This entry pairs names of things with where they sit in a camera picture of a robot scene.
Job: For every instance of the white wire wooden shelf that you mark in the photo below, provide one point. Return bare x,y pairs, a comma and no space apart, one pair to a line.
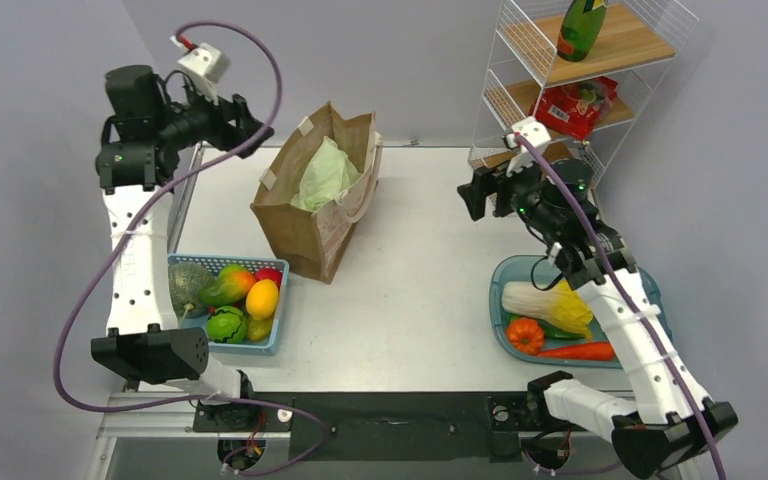
585,69

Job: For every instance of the brown jute tote bag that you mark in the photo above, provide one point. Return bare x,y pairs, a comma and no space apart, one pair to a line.
314,243

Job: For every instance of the red snack bag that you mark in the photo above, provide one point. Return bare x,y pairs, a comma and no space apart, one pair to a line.
575,109

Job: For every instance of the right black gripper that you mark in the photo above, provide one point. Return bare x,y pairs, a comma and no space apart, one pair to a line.
484,184

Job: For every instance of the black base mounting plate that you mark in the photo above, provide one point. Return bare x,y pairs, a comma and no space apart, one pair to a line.
390,426

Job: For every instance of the light blue plastic basket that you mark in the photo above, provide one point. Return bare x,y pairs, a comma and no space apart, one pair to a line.
214,264

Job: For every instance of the red chili pepper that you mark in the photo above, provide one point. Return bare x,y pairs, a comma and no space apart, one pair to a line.
590,351

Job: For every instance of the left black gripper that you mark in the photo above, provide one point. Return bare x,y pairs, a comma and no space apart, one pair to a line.
228,137

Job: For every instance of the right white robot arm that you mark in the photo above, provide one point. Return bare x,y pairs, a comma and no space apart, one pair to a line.
671,418

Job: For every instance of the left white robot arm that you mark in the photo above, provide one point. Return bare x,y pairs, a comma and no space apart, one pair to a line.
138,157

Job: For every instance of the red green mango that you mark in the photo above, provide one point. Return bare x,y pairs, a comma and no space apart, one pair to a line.
231,285

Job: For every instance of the small green watermelon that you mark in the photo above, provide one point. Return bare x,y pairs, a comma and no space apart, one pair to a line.
227,325

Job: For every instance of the green glass bottle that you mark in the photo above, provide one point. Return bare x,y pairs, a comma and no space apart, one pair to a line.
580,29

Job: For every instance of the red apple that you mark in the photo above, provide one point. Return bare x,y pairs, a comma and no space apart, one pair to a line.
272,274

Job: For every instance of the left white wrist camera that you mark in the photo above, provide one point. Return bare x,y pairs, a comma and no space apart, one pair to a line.
205,65

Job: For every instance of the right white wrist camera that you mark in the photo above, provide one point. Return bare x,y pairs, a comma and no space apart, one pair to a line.
522,139

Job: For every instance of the yellow green pear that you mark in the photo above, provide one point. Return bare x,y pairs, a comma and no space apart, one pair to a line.
259,330

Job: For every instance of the green plastic grocery bag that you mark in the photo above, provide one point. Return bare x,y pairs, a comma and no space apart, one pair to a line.
328,174

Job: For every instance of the orange mini pumpkin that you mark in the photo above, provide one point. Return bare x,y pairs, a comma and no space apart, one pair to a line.
526,335

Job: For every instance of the yellow napa cabbage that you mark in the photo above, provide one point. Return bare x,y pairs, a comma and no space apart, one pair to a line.
559,306

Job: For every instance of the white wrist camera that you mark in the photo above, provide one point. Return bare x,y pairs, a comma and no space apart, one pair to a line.
522,139
205,65

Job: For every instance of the yellow lemon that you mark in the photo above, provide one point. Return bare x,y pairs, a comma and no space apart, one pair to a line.
262,299

